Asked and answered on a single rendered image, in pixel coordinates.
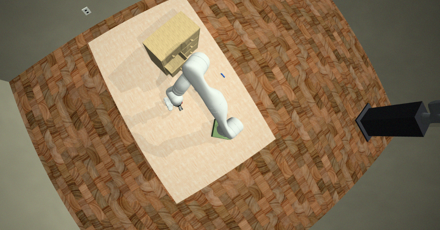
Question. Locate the light wooden chest of drawers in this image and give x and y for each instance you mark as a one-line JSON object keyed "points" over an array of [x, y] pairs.
{"points": [[168, 37]]}

